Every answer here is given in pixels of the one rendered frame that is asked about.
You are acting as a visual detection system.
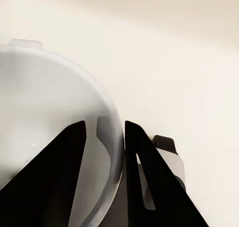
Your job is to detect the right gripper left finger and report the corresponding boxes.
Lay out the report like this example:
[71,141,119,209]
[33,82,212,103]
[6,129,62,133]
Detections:
[0,120,87,227]

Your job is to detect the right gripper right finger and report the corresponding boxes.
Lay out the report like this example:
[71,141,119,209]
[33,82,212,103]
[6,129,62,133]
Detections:
[124,120,209,227]

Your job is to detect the coffee cup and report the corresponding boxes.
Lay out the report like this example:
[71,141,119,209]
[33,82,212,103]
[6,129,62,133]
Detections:
[0,39,125,227]

